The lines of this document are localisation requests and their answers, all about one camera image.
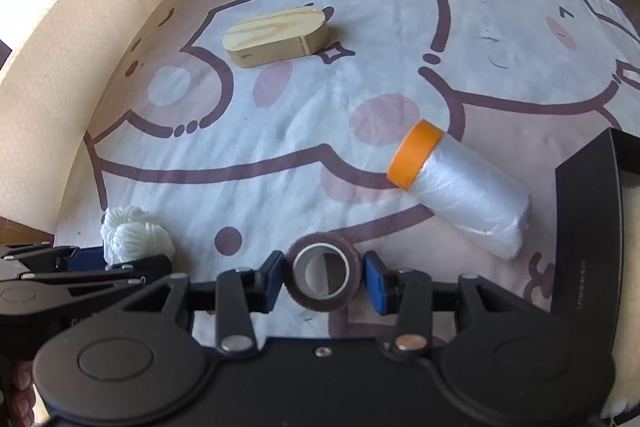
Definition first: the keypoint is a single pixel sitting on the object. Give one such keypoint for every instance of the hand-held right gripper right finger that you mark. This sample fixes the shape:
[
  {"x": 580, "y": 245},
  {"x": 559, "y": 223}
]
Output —
[{"x": 376, "y": 287}]

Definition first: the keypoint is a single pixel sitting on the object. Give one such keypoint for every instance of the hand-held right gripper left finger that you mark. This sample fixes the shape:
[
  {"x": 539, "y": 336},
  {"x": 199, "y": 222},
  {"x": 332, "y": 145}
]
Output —
[{"x": 275, "y": 279}]

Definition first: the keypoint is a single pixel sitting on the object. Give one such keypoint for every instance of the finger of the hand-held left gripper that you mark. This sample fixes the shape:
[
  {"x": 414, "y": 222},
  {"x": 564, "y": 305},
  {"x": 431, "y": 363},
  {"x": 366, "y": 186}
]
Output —
[
  {"x": 100, "y": 284},
  {"x": 87, "y": 258}
]

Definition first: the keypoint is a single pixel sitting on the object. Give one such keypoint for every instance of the white yarn ball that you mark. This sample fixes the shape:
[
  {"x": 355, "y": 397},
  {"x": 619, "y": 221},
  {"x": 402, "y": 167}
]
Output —
[{"x": 135, "y": 237}]

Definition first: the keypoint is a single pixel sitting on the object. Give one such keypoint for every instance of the brown tape roll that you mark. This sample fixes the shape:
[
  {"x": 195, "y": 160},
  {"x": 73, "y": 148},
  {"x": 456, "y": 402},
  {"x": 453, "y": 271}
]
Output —
[{"x": 322, "y": 304}]

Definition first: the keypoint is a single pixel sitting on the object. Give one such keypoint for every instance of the plastic film roll orange tape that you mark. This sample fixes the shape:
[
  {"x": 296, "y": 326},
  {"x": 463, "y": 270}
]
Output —
[{"x": 465, "y": 192}]

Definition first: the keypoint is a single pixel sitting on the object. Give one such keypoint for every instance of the black cardboard box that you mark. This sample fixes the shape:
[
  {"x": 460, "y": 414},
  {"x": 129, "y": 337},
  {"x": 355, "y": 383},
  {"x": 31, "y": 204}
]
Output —
[{"x": 585, "y": 232}]

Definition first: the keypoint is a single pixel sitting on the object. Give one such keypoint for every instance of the oval wooden box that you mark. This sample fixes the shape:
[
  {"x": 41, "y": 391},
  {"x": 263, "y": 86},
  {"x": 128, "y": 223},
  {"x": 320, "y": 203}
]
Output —
[{"x": 270, "y": 32}]

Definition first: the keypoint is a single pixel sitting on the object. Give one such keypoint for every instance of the person's left hand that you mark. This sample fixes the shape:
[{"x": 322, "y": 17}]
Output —
[{"x": 17, "y": 389}]

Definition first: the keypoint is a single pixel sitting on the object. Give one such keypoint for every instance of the bear printed blanket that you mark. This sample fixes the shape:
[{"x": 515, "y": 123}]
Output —
[{"x": 300, "y": 132}]

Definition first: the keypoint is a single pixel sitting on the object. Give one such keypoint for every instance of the white paper towel sheet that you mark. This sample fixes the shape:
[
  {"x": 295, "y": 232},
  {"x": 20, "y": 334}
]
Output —
[{"x": 60, "y": 82}]

